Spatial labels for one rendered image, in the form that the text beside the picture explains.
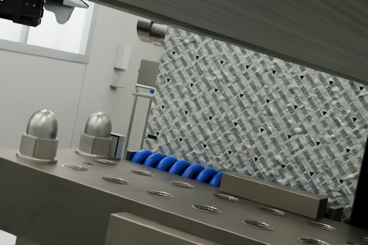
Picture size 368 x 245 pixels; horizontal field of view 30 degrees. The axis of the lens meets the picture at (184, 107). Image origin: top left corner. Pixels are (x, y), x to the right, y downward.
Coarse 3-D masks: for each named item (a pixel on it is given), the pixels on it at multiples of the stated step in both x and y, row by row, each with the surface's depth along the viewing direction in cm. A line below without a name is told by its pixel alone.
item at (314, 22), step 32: (96, 0) 11; (128, 0) 10; (160, 0) 9; (192, 0) 8; (224, 0) 7; (256, 0) 7; (288, 0) 6; (320, 0) 6; (352, 0) 6; (192, 32) 14; (224, 32) 12; (256, 32) 11; (288, 32) 10; (320, 32) 9; (352, 32) 8; (320, 64) 17; (352, 64) 14
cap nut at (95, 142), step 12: (96, 120) 68; (108, 120) 69; (84, 132) 69; (96, 132) 68; (108, 132) 69; (84, 144) 68; (96, 144) 68; (108, 144) 69; (96, 156) 68; (108, 156) 69
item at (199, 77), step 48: (192, 48) 72; (240, 48) 69; (192, 96) 72; (240, 96) 69; (288, 96) 67; (336, 96) 64; (144, 144) 75; (192, 144) 72; (240, 144) 69; (288, 144) 66; (336, 144) 64; (336, 192) 64
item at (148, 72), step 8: (160, 24) 84; (152, 32) 84; (160, 32) 84; (152, 40) 85; (160, 40) 84; (144, 64) 84; (152, 64) 83; (144, 72) 84; (152, 72) 83; (144, 80) 84; (152, 80) 83
